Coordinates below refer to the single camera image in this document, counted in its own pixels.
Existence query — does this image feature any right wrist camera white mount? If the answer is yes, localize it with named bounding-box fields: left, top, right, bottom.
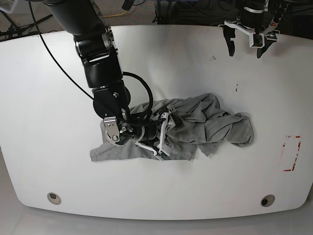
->
left=134, top=108, right=174, bottom=161

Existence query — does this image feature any table cable grommet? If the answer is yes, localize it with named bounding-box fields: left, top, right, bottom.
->
left=47, top=192, right=61, bottom=205
left=261, top=194, right=275, bottom=207

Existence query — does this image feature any grey T-shirt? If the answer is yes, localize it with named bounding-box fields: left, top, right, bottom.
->
left=90, top=93, right=254, bottom=162

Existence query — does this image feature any white power strip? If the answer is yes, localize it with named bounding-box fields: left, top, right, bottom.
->
left=268, top=0, right=290, bottom=32

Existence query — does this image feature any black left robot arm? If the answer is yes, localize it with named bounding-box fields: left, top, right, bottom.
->
left=220, top=0, right=277, bottom=58

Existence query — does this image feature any yellow cable on floor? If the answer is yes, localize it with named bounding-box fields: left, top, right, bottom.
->
left=104, top=9, right=129, bottom=18

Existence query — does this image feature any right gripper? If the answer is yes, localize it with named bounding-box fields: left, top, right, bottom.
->
left=102, top=110, right=183, bottom=153

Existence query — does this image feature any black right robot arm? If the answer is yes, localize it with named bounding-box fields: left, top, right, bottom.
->
left=44, top=0, right=175, bottom=159

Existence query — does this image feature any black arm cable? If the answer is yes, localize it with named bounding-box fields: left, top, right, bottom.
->
left=28, top=0, right=155, bottom=123

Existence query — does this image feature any right table cable grommet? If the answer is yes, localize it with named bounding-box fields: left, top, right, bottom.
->
left=261, top=194, right=275, bottom=207

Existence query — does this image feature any red tape rectangle marking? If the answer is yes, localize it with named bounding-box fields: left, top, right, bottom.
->
left=280, top=136, right=302, bottom=172

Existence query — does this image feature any left table cable grommet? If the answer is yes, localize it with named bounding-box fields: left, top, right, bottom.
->
left=47, top=192, right=61, bottom=205

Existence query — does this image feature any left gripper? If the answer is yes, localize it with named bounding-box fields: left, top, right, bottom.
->
left=223, top=14, right=275, bottom=58

